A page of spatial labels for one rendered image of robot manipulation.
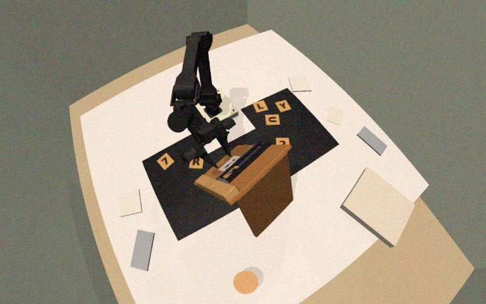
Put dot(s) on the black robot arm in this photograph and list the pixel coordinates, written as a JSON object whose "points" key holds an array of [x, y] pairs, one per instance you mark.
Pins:
{"points": [[189, 92]]}

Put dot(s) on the grey cylindrical canister with tan lid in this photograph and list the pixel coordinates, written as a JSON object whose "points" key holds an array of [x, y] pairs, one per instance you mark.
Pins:
{"points": [[245, 282]]}

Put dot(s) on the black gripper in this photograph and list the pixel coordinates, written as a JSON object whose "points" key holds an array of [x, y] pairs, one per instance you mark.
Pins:
{"points": [[196, 152]]}

